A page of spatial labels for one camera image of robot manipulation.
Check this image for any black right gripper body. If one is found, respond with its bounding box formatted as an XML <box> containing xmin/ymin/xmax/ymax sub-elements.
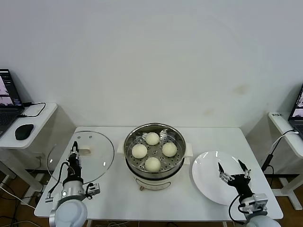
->
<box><xmin>227</xmin><ymin>174</ymin><xmax>253</xmax><ymax>198</ymax></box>

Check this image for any white steamed baozi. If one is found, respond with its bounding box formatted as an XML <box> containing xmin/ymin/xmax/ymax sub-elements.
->
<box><xmin>144</xmin><ymin>157</ymin><xmax>161</xmax><ymax>173</ymax></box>
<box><xmin>161</xmin><ymin>142</ymin><xmax>178</xmax><ymax>157</ymax></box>
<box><xmin>131</xmin><ymin>144</ymin><xmax>148</xmax><ymax>159</ymax></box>
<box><xmin>144</xmin><ymin>131</ymin><xmax>160</xmax><ymax>146</ymax></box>

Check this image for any white side table with label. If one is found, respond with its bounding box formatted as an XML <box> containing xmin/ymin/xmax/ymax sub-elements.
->
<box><xmin>267</xmin><ymin>111</ymin><xmax>303</xmax><ymax>210</ymax></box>

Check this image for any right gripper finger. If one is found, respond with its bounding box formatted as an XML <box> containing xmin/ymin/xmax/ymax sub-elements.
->
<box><xmin>238</xmin><ymin>159</ymin><xmax>252</xmax><ymax>178</ymax></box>
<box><xmin>217</xmin><ymin>162</ymin><xmax>235</xmax><ymax>184</ymax></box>

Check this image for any black laptop with mouse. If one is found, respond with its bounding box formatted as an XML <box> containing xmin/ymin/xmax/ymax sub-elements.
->
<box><xmin>0</xmin><ymin>69</ymin><xmax>25</xmax><ymax>138</ymax></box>

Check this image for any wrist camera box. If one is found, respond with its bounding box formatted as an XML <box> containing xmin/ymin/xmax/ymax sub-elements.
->
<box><xmin>252</xmin><ymin>193</ymin><xmax>269</xmax><ymax>209</ymax></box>
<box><xmin>88</xmin><ymin>182</ymin><xmax>102</xmax><ymax>196</ymax></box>

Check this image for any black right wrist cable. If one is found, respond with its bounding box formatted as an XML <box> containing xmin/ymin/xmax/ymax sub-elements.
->
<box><xmin>228</xmin><ymin>195</ymin><xmax>245</xmax><ymax>223</ymax></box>

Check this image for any round glass pot lid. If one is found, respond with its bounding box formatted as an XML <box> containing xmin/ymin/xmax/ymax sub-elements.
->
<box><xmin>46</xmin><ymin>131</ymin><xmax>115</xmax><ymax>182</ymax></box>

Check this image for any stainless steel steamer basket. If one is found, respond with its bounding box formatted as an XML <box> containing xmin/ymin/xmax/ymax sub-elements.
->
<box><xmin>117</xmin><ymin>122</ymin><xmax>193</xmax><ymax>175</ymax></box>

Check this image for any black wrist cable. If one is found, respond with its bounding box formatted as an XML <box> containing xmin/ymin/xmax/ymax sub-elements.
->
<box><xmin>228</xmin><ymin>195</ymin><xmax>245</xmax><ymax>223</ymax></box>
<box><xmin>45</xmin><ymin>162</ymin><xmax>71</xmax><ymax>203</ymax></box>

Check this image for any black computer mouse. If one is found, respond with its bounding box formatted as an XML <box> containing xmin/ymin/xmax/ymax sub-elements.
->
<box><xmin>14</xmin><ymin>123</ymin><xmax>35</xmax><ymax>140</ymax></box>

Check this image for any white floor cable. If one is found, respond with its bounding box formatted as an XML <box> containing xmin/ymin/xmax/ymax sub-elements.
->
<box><xmin>0</xmin><ymin>183</ymin><xmax>36</xmax><ymax>210</ymax></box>

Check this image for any dark laptop without mouse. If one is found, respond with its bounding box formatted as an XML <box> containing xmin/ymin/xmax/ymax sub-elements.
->
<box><xmin>287</xmin><ymin>81</ymin><xmax>303</xmax><ymax>140</ymax></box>

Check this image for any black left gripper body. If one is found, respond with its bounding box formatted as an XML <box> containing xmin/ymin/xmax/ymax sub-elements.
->
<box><xmin>67</xmin><ymin>154</ymin><xmax>83</xmax><ymax>182</ymax></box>

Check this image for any black laptop power cable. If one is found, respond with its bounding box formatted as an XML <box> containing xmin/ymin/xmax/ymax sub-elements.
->
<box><xmin>18</xmin><ymin>102</ymin><xmax>46</xmax><ymax>118</ymax></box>

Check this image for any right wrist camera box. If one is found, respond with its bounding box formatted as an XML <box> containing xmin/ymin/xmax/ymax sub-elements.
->
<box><xmin>252</xmin><ymin>193</ymin><xmax>269</xmax><ymax>209</ymax></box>

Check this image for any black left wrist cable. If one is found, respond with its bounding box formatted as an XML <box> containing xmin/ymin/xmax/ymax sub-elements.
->
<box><xmin>45</xmin><ymin>162</ymin><xmax>71</xmax><ymax>203</ymax></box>

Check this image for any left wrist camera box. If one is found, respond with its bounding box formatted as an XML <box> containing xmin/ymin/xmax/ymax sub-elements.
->
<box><xmin>88</xmin><ymin>182</ymin><xmax>102</xmax><ymax>196</ymax></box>

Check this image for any white side table with mouse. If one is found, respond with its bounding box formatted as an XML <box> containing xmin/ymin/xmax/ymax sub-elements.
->
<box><xmin>0</xmin><ymin>102</ymin><xmax>58</xmax><ymax>197</ymax></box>

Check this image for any white round plate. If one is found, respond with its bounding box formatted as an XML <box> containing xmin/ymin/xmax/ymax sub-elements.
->
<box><xmin>191</xmin><ymin>150</ymin><xmax>252</xmax><ymax>206</ymax></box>

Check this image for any cream electric cooking pot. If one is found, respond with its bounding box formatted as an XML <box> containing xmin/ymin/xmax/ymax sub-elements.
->
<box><xmin>125</xmin><ymin>153</ymin><xmax>190</xmax><ymax>192</ymax></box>

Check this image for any white and black hanging cable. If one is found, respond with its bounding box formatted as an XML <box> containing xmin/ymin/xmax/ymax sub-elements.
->
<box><xmin>260</xmin><ymin>129</ymin><xmax>299</xmax><ymax>175</ymax></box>

